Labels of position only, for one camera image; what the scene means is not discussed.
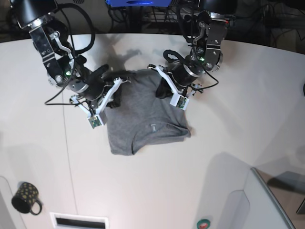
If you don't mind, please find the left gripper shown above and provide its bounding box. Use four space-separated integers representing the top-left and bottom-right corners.
155 60 204 99

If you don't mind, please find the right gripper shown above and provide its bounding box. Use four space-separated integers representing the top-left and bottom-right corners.
69 64 122 109

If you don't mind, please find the grey t-shirt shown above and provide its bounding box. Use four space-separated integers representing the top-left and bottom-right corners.
105 69 191 156

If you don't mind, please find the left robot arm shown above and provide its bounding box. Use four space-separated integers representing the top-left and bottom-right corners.
163 0 238 96

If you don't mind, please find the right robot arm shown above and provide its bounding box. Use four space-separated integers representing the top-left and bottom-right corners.
10 0 115 109

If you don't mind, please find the blue box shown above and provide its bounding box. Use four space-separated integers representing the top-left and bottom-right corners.
105 0 171 7

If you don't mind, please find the white slotted panel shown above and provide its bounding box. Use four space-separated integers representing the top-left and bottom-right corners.
50 212 110 229

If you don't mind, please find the black mug with yellow dots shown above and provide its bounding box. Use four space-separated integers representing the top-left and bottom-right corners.
11 182 42 216

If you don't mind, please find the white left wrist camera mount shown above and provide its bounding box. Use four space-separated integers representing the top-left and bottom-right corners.
148 64 203 110

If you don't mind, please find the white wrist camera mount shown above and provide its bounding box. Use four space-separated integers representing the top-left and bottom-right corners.
148 64 203 110
69 76 131 129

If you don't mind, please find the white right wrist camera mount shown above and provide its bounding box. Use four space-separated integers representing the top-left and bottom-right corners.
69 76 131 129

